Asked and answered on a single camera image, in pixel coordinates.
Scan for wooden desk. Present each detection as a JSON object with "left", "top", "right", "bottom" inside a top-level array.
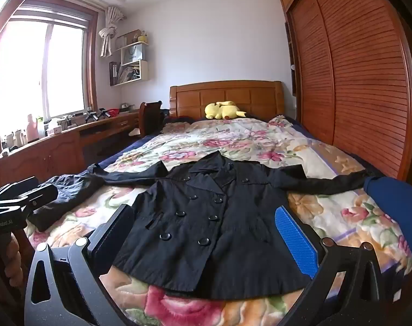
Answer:
[{"left": 0, "top": 110, "right": 140, "bottom": 191}]

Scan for white wall shelf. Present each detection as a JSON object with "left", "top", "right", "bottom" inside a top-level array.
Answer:
[{"left": 109, "top": 31, "right": 150, "bottom": 86}]

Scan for tied white curtain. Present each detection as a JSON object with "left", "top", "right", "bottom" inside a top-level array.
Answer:
[{"left": 99, "top": 6, "right": 127, "bottom": 58}]

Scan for dark cloth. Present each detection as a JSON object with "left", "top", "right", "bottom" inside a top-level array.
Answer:
[{"left": 162, "top": 109, "right": 194, "bottom": 125}]

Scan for window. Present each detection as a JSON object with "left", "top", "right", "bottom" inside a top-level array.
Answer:
[{"left": 0, "top": 10, "right": 98, "bottom": 133}]

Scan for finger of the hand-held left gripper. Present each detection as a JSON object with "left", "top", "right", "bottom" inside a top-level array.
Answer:
[
  {"left": 0, "top": 177, "right": 40, "bottom": 202},
  {"left": 22, "top": 184, "right": 59, "bottom": 217}
]

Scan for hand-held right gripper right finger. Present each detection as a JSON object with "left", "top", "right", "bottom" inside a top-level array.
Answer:
[{"left": 275, "top": 205, "right": 395, "bottom": 326}]

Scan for dark grey garment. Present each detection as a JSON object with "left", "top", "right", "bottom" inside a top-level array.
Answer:
[{"left": 30, "top": 173, "right": 106, "bottom": 231}]

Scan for floral blanket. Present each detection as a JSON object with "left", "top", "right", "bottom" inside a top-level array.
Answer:
[{"left": 24, "top": 115, "right": 412, "bottom": 326}]

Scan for folded blue garment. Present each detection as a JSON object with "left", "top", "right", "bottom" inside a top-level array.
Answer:
[{"left": 364, "top": 176, "right": 412, "bottom": 248}]

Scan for black device on desk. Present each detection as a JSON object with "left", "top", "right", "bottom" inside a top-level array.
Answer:
[{"left": 85, "top": 109, "right": 109, "bottom": 123}]

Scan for yellow plush toy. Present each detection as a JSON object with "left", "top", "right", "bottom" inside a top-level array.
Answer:
[{"left": 205, "top": 101, "right": 246, "bottom": 120}]

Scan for wooden slatted wardrobe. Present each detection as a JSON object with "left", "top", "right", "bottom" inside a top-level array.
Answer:
[{"left": 279, "top": 0, "right": 412, "bottom": 191}]

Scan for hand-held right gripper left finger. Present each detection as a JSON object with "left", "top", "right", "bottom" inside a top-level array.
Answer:
[{"left": 24, "top": 204, "right": 136, "bottom": 326}]

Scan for black double-breasted coat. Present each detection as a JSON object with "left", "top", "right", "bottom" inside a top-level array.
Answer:
[{"left": 87, "top": 151, "right": 385, "bottom": 301}]

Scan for wooden chair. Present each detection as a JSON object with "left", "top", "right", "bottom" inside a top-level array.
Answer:
[{"left": 139, "top": 101, "right": 163, "bottom": 138}]

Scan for white paper bag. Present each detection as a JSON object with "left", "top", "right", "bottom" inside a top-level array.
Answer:
[{"left": 122, "top": 45, "right": 144, "bottom": 64}]

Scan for wooden bed headboard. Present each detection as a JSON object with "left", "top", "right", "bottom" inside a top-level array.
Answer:
[{"left": 169, "top": 81, "right": 283, "bottom": 121}]

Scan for person's left hand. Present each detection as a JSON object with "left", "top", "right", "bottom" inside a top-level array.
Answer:
[{"left": 0, "top": 237, "right": 23, "bottom": 281}]

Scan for pink bottle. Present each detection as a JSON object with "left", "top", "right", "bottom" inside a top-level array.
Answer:
[{"left": 26, "top": 114, "right": 40, "bottom": 142}]

